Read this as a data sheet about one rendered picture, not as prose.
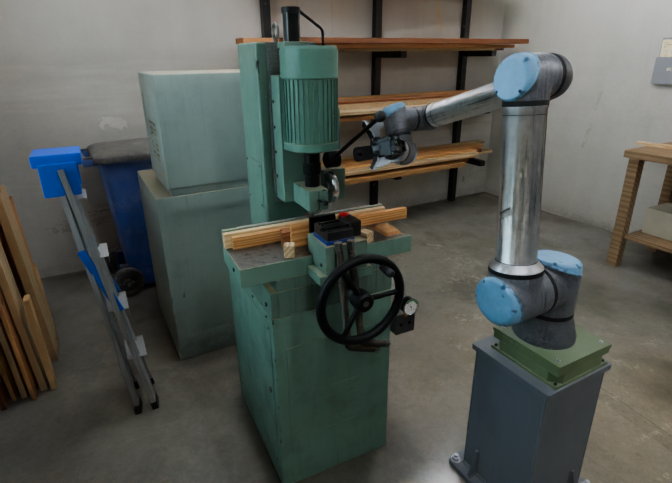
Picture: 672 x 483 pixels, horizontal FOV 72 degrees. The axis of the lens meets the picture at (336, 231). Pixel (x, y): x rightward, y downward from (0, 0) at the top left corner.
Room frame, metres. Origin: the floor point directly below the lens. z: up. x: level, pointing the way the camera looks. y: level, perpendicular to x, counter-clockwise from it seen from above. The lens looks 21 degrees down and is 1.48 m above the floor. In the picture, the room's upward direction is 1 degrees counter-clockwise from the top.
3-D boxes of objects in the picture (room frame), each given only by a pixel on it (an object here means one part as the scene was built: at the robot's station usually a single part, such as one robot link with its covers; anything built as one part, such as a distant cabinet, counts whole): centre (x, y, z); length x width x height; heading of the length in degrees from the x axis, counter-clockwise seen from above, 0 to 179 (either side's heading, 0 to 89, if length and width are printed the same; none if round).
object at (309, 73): (1.49, 0.08, 1.35); 0.18 x 0.18 x 0.31
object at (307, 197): (1.51, 0.08, 1.03); 0.14 x 0.07 x 0.09; 26
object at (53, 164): (1.71, 0.98, 0.58); 0.27 x 0.25 x 1.16; 118
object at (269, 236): (1.51, 0.03, 0.92); 0.66 x 0.02 x 0.04; 116
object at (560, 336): (1.28, -0.67, 0.68); 0.19 x 0.19 x 0.10
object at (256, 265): (1.39, 0.03, 0.87); 0.61 x 0.30 x 0.06; 116
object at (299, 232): (1.42, 0.05, 0.94); 0.22 x 0.02 x 0.08; 116
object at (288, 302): (1.60, 0.13, 0.76); 0.57 x 0.45 x 0.09; 26
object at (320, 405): (1.60, 0.13, 0.36); 0.58 x 0.45 x 0.71; 26
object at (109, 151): (2.98, 1.30, 0.48); 0.64 x 0.54 x 0.97; 121
